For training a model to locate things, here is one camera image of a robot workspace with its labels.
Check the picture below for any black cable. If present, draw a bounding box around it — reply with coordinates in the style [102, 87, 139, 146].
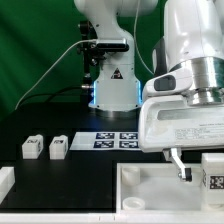
[16, 87, 84, 108]

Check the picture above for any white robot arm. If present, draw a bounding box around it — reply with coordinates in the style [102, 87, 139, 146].
[74, 0, 224, 181]

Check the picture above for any white L-shaped obstacle wall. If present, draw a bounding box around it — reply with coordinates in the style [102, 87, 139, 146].
[0, 166, 224, 224]

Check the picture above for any white sheet with tags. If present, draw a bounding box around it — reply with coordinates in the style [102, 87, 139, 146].
[70, 132, 139, 151]

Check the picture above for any white camera cable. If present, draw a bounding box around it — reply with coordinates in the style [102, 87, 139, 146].
[14, 39, 98, 111]

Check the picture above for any white square tabletop panel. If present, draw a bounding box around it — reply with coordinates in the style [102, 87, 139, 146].
[115, 162, 224, 213]

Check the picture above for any grey mounted camera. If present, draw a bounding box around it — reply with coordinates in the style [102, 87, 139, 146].
[96, 39, 129, 52]

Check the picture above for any black camera stand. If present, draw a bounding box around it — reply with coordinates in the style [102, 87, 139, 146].
[77, 20, 106, 87]

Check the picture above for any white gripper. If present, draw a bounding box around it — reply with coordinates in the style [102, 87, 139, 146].
[138, 96, 224, 182]

